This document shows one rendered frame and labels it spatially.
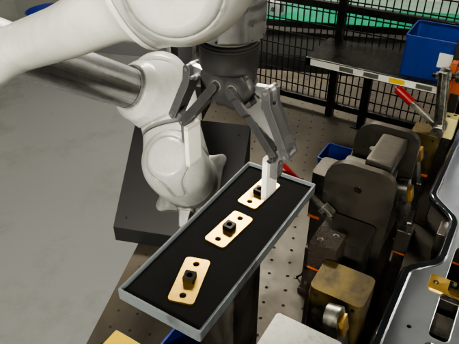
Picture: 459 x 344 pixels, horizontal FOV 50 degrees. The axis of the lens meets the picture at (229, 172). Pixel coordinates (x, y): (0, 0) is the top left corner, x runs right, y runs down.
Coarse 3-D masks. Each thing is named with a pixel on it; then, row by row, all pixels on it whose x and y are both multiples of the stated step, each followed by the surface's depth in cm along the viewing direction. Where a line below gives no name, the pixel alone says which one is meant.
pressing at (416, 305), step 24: (456, 144) 128; (456, 168) 120; (432, 192) 111; (456, 192) 112; (456, 216) 105; (456, 240) 99; (408, 264) 94; (432, 264) 93; (408, 288) 89; (384, 312) 84; (408, 312) 85; (432, 312) 85; (456, 312) 85; (384, 336) 80; (408, 336) 81; (456, 336) 81
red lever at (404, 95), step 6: (396, 90) 123; (402, 90) 123; (402, 96) 123; (408, 96) 123; (408, 102) 123; (414, 102) 123; (414, 108) 123; (420, 108) 123; (420, 114) 123; (426, 114) 123; (426, 120) 123; (432, 120) 122; (432, 126) 123
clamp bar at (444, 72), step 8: (440, 72) 114; (448, 72) 114; (456, 72) 114; (440, 80) 115; (448, 80) 117; (456, 80) 114; (440, 88) 116; (448, 88) 118; (440, 96) 117; (440, 104) 118; (440, 112) 119; (440, 120) 120
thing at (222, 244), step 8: (232, 216) 80; (240, 216) 80; (248, 216) 80; (224, 224) 77; (232, 224) 77; (240, 224) 79; (248, 224) 79; (216, 232) 77; (224, 232) 77; (232, 232) 77; (240, 232) 78; (208, 240) 76; (224, 240) 76; (232, 240) 76
